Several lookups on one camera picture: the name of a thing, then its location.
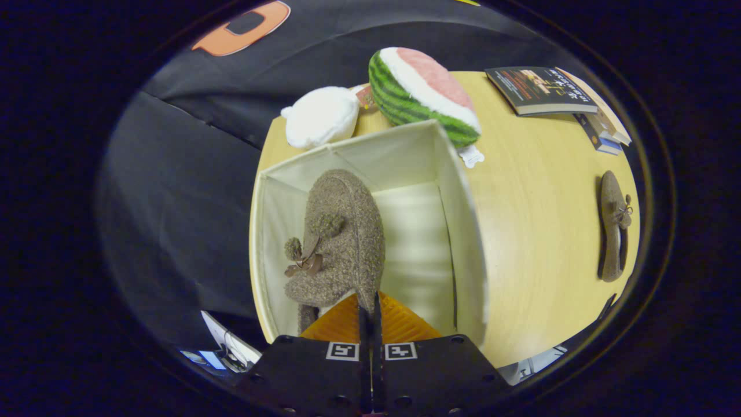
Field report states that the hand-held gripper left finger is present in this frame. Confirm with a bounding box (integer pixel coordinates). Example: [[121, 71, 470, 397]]
[[234, 292, 371, 415]]

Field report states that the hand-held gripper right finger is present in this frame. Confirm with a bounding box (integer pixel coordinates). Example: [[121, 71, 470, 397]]
[[373, 291, 513, 415]]

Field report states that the brown fuzzy moccasin shoe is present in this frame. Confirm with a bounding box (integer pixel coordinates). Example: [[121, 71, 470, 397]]
[[284, 169, 386, 335], [597, 170, 634, 283]]

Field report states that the grey beige fabric storage box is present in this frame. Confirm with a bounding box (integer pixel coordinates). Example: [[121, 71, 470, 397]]
[[249, 120, 488, 348]]

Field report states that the white plush toy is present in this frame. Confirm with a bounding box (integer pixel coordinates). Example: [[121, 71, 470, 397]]
[[281, 86, 380, 150]]

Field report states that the blue cover book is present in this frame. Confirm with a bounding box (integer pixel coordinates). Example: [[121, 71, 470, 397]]
[[573, 113, 623, 156]]

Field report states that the watermelon slice plush toy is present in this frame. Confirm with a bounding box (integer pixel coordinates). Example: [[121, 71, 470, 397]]
[[369, 47, 485, 169]]

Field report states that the black cover book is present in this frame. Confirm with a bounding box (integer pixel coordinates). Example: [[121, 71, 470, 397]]
[[485, 67, 598, 116]]

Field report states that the beige cover book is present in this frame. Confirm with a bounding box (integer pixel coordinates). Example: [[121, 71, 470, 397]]
[[556, 68, 632, 147]]

